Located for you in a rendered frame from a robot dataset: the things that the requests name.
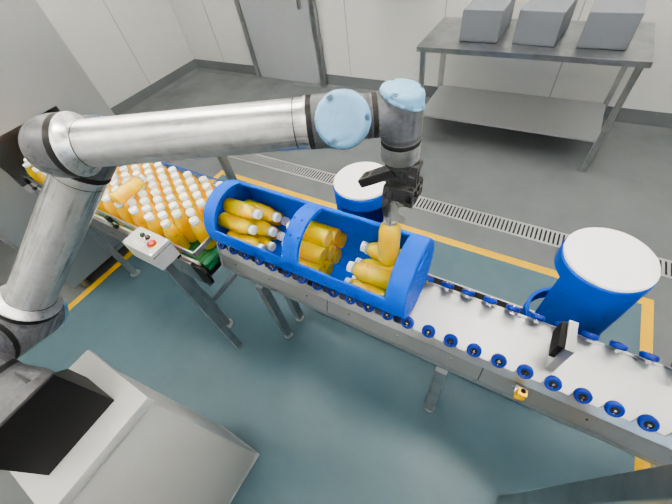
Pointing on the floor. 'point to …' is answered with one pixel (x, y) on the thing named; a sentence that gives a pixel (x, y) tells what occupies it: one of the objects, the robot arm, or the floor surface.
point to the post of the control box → (201, 304)
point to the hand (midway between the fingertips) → (390, 216)
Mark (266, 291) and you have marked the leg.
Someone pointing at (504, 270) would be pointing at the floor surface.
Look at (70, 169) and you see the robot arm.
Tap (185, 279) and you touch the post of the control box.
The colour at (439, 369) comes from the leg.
